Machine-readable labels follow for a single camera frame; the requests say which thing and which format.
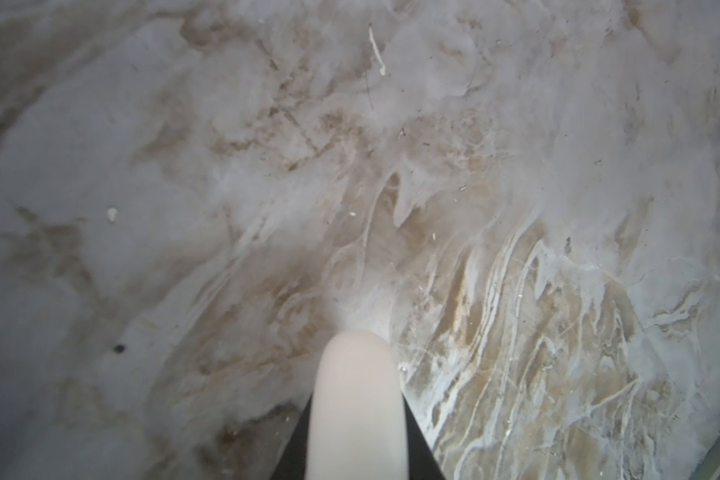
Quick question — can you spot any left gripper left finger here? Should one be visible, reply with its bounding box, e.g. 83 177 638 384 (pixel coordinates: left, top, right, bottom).
270 397 312 480

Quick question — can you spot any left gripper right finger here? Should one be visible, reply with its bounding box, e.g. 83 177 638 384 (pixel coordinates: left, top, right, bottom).
403 398 445 480

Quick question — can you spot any white earbud charging case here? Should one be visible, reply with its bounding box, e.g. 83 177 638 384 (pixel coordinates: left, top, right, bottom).
305 331 409 479

